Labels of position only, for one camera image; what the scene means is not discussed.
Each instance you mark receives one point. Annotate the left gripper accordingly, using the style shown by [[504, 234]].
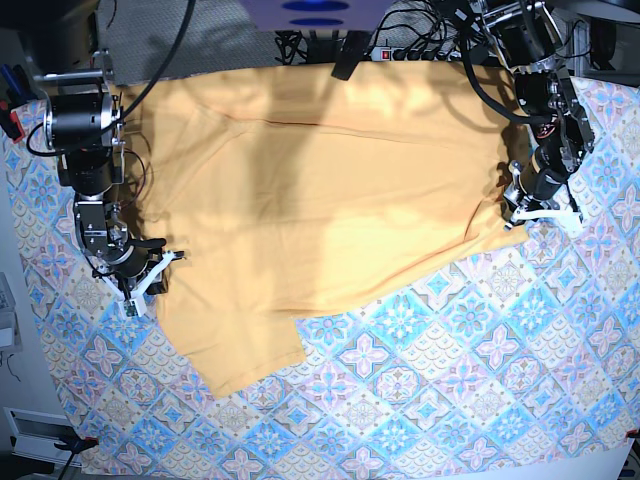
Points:
[[531, 188]]

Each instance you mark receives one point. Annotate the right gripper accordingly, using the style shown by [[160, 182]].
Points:
[[141, 259]]

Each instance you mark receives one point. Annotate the yellow T-shirt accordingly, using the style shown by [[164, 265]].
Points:
[[293, 194]]

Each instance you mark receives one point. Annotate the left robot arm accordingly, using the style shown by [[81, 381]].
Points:
[[527, 41]]

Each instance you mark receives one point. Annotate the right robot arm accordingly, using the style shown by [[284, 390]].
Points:
[[83, 126]]

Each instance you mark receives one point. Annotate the blue patterned tablecloth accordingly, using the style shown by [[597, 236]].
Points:
[[523, 355]]

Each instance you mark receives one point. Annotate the red clamp left edge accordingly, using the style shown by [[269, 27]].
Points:
[[10, 123]]

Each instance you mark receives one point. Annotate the black clamp on table edge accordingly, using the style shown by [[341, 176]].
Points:
[[353, 49]]

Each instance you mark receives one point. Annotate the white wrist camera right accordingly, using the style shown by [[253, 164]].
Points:
[[133, 307]]

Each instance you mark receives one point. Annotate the aluminium rail with clamp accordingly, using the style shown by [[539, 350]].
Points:
[[45, 437]]

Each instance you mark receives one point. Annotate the white power strip red switch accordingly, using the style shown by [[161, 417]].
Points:
[[404, 54]]

